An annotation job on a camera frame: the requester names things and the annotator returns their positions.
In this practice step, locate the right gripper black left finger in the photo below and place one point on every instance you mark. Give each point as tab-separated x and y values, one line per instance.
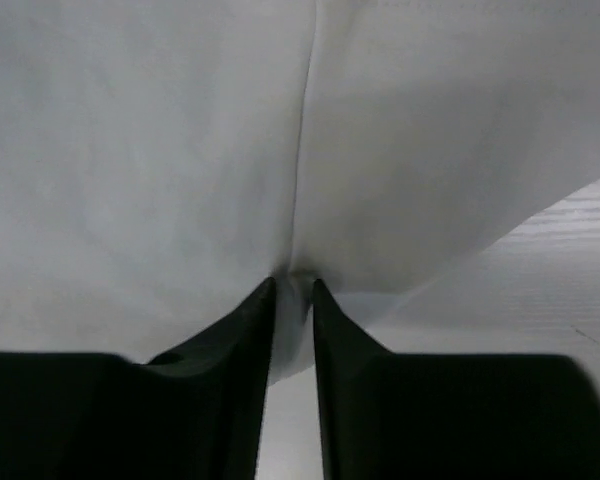
192	412

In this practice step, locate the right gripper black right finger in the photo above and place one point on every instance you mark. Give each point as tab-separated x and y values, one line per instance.
387	415

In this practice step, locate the white skirt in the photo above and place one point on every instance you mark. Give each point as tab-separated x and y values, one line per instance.
437	163

